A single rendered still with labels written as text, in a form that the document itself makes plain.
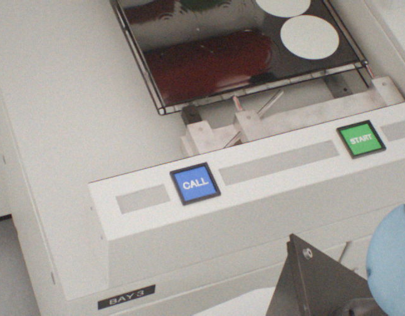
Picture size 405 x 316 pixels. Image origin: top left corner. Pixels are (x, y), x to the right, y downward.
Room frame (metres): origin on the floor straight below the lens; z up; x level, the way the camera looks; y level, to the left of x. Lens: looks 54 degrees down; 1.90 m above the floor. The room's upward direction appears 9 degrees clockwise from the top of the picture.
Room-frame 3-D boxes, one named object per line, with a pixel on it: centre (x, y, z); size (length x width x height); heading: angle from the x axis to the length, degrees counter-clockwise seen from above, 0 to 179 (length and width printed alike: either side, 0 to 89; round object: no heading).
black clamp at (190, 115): (0.80, 0.03, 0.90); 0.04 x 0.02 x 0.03; 29
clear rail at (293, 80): (0.89, -0.08, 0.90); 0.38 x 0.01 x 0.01; 119
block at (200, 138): (0.75, 0.00, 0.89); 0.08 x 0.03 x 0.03; 29
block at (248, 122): (0.79, -0.07, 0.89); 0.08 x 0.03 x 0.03; 29
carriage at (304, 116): (0.83, -0.14, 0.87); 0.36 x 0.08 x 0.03; 119
